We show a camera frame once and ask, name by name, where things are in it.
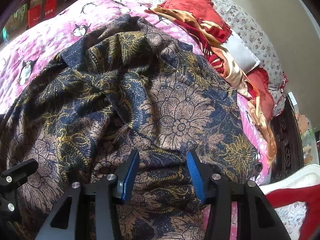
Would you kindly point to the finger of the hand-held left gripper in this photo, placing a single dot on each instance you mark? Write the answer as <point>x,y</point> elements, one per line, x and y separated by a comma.
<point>15,173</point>

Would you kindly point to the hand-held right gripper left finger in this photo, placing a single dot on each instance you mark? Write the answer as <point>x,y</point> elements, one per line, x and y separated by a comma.
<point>130,177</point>

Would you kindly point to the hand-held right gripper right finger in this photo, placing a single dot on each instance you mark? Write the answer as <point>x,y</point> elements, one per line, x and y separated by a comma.
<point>196,177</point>

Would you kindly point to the dark blue brown floral garment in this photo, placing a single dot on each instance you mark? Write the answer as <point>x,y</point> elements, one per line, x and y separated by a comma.
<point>175,120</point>

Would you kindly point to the red cloth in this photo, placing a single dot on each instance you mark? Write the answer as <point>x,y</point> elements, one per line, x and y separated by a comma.
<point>287,195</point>

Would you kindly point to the dark carved wooden headboard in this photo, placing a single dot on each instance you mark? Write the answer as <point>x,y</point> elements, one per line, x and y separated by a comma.
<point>287,142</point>

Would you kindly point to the white floral quilt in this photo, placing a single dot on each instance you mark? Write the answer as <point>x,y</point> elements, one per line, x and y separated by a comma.
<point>287,215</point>

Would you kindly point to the red and yellow fleece blanket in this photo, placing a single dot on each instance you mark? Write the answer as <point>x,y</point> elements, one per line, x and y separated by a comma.
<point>215,55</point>

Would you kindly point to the plain white pillow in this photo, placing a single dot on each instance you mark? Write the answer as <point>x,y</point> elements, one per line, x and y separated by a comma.
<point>240,52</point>

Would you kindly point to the pink penguin print blanket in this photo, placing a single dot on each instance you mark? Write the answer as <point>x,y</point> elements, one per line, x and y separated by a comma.
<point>50,25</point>

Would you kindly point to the green printed box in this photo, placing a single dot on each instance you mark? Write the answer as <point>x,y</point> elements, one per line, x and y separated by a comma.
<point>15,20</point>

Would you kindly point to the white floral pillow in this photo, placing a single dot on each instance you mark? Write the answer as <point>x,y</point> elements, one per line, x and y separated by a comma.
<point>250,30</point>

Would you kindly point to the red box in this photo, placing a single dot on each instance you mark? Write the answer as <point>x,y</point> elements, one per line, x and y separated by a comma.
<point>51,8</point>
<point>34,16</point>

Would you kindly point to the red heart-shaped frilled pillow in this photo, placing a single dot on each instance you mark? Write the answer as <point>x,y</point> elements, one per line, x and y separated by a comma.
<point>190,7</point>

